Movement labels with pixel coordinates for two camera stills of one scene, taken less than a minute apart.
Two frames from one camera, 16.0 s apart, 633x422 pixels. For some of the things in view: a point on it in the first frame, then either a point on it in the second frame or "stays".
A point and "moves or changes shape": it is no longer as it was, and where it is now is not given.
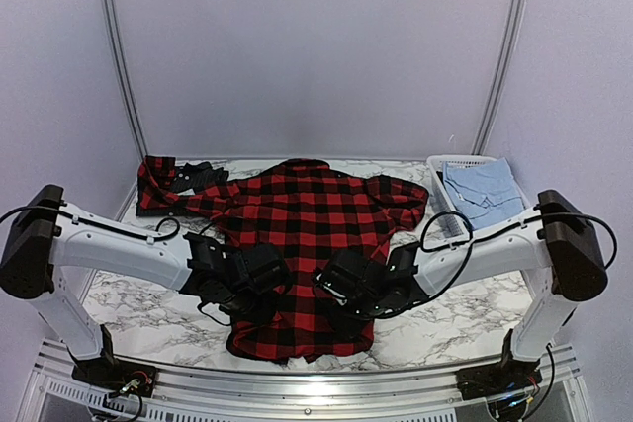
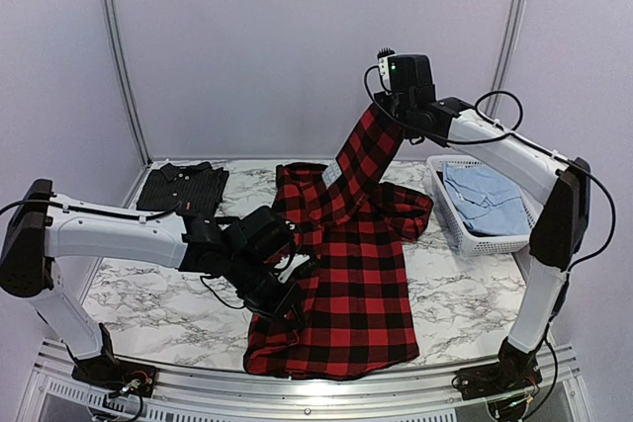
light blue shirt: [485, 189] stays
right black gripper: [345, 326] -> [380, 97]
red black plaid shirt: [315, 211] moves or changes shape
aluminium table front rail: [51, 392] stays
